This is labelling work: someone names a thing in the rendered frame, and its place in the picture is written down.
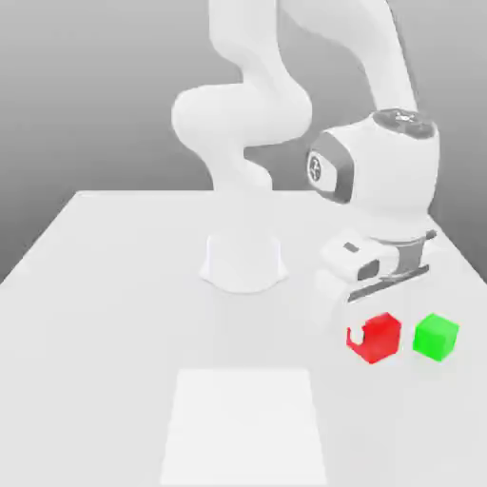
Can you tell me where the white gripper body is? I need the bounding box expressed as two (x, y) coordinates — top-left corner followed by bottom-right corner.
(313, 263), (432, 327)

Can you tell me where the small red cube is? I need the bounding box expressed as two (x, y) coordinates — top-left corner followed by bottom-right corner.
(344, 311), (403, 365)

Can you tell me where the small green cube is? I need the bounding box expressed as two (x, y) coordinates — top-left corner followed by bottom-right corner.
(411, 312), (460, 363)

